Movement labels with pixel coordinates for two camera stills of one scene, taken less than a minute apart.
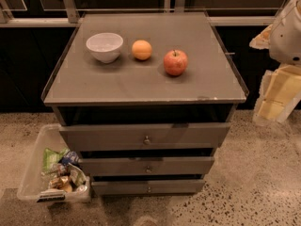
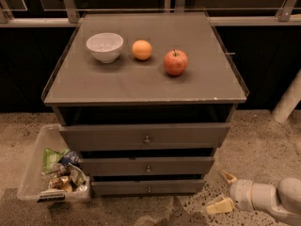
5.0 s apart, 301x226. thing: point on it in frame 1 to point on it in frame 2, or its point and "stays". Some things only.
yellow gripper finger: (262, 40) to (240, 191)
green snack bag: (51, 158) stays
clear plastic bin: (51, 172) stays
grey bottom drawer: (120, 186) stays
